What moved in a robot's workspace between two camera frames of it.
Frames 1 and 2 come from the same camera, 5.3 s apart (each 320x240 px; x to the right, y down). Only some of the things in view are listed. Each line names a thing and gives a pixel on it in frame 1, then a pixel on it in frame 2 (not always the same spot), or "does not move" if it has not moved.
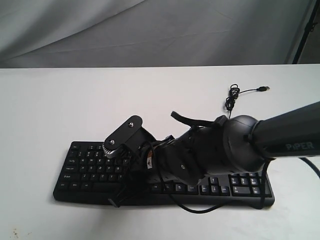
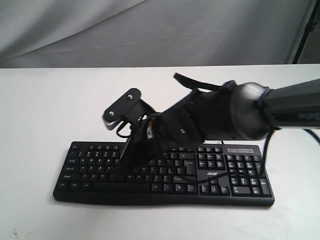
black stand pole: x=309 y=27 does not move
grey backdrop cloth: x=73 y=33 does not move
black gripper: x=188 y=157 → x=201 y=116
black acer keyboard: x=90 y=174 does not move
